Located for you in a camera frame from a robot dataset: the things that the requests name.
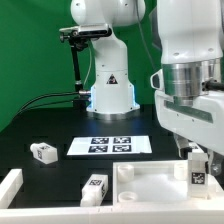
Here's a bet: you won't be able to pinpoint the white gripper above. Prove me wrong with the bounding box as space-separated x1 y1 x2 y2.
154 89 224 176

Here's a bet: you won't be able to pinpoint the white square tabletop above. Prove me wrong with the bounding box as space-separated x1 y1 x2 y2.
113 160 224 204

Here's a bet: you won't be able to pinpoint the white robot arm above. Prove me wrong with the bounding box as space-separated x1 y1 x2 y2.
70 0 224 176

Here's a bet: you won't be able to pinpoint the white U-shaped fence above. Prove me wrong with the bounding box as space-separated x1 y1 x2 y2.
0 170 224 224

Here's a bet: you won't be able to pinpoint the white sheet with tags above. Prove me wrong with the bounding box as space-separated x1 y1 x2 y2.
68 136 152 156

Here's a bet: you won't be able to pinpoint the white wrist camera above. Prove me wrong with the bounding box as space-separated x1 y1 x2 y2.
150 70 164 91

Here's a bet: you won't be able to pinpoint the black cables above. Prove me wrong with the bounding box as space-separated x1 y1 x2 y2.
16 91 81 116

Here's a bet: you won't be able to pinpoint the camera on black stand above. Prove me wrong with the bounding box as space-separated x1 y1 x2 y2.
59 23 112 105

